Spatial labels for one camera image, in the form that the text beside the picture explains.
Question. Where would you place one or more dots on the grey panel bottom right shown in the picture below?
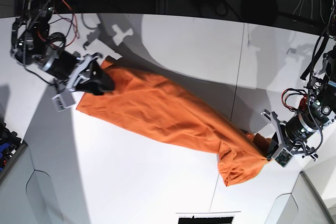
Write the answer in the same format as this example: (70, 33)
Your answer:
(302, 205)

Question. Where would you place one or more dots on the round black stool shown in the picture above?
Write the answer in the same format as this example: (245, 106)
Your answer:
(262, 12)

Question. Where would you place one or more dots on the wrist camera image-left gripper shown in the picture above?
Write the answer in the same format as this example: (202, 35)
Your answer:
(63, 100)

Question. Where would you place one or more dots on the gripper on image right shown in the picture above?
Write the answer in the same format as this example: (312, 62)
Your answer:
(291, 136)

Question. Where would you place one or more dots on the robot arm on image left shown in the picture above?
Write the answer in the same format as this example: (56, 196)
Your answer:
(32, 43)

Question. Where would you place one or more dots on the blue black items bin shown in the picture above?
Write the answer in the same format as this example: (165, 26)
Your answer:
(10, 143)

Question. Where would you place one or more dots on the black slot plate bottom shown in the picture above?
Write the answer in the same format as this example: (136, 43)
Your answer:
(207, 217)

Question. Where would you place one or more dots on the grey panel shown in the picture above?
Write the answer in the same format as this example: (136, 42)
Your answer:
(302, 205)
(27, 195)

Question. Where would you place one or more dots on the orange t-shirt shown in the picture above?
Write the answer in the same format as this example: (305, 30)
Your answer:
(154, 106)

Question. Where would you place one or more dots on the grey panel bottom left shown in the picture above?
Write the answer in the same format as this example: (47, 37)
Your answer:
(27, 195)

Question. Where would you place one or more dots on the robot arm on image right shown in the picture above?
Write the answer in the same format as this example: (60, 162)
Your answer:
(313, 106)

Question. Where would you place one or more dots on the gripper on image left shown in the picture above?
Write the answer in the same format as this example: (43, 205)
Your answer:
(78, 73)

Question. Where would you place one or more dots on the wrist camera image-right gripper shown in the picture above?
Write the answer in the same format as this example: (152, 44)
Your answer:
(283, 158)

